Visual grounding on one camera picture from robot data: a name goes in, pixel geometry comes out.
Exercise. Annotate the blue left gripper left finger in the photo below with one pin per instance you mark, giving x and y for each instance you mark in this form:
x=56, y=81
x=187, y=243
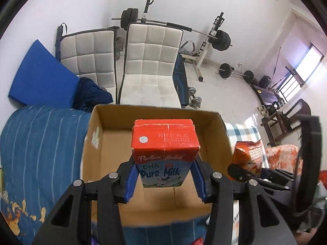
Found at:
x=130, y=184

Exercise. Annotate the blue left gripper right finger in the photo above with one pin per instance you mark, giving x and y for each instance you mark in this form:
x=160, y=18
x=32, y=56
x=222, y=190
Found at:
x=199, y=176

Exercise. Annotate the pure milk carton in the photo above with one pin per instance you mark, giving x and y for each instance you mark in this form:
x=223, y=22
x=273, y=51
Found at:
x=164, y=150

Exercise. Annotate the orange panda snack bag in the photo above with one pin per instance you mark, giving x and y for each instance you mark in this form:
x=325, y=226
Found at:
x=249, y=155

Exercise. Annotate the plaid checkered bedsheet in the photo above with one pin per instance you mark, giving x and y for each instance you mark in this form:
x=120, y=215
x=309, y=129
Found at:
x=243, y=133

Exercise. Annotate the dark wooden chair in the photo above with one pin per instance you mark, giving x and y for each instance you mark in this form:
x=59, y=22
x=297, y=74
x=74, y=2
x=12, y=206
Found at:
x=286, y=121

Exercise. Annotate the chrome dumbbells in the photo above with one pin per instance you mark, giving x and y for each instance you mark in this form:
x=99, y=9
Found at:
x=194, y=101

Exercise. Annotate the dark blue cloth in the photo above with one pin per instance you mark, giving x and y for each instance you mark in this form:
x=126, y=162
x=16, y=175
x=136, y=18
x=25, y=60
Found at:
x=88, y=94

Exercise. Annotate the blue striped bedsheet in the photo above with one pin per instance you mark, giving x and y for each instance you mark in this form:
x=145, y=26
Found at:
x=44, y=149

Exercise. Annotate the black treadmill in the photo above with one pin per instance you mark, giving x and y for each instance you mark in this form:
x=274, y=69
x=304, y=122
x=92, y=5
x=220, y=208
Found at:
x=265, y=95

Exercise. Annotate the black blue yoga mat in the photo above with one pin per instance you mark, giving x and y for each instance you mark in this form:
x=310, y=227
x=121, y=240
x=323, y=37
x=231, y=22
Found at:
x=180, y=81

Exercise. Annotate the floor barbell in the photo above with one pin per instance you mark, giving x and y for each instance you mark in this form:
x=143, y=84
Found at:
x=225, y=71

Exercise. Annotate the right white padded chair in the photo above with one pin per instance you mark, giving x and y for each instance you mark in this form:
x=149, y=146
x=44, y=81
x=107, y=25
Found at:
x=150, y=57

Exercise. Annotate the white padded chair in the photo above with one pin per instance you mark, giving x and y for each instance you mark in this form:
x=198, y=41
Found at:
x=91, y=54
x=150, y=57

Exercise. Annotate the left white padded chair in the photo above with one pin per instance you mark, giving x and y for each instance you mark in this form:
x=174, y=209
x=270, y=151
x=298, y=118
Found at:
x=91, y=54

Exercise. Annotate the white weight bench rack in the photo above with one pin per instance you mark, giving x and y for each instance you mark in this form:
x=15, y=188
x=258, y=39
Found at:
x=197, y=58

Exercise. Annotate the blue foam mat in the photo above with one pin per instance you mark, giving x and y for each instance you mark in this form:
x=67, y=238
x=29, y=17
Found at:
x=42, y=80

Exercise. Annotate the barbell on rack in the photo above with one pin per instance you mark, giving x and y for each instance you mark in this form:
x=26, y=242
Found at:
x=219, y=39

